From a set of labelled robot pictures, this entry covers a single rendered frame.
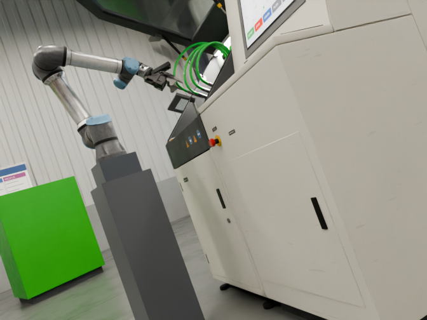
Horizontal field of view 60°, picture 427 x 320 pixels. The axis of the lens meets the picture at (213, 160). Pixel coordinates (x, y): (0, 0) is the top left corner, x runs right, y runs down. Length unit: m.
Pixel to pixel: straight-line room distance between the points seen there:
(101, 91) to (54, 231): 4.81
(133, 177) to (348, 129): 0.98
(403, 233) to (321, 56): 0.58
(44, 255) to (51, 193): 0.75
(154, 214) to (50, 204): 3.37
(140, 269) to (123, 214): 0.25
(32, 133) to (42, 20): 2.67
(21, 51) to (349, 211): 8.57
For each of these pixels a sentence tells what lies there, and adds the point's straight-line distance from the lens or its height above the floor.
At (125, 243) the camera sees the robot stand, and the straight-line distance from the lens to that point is 1.68.
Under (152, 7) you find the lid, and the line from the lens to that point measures 2.39.
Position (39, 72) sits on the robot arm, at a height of 1.43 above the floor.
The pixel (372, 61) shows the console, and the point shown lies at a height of 0.83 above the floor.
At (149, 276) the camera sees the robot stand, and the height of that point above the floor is 0.35.
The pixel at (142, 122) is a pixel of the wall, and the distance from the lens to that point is 9.12.
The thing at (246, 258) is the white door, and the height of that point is 0.25.
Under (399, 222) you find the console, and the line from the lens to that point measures 1.24.
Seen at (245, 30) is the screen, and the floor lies 1.22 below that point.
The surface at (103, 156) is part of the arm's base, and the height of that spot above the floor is 0.92.
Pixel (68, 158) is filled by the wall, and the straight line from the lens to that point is 8.51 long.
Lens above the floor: 0.66
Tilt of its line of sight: 2 degrees up
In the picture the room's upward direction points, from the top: 20 degrees counter-clockwise
